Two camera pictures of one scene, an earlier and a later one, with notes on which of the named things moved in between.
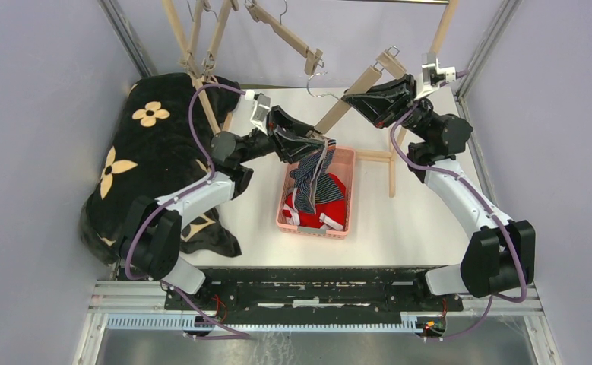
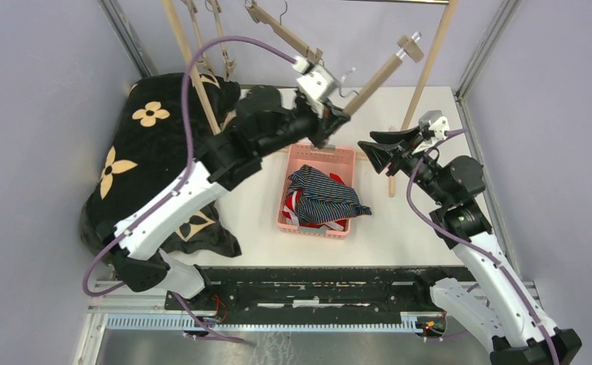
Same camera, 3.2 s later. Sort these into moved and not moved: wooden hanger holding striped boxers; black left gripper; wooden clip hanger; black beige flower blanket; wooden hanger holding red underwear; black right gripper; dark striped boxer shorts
Moved: wooden clip hanger; wooden hanger holding striped boxers; dark striped boxer shorts; black left gripper; black right gripper
Not moved: wooden hanger holding red underwear; black beige flower blanket
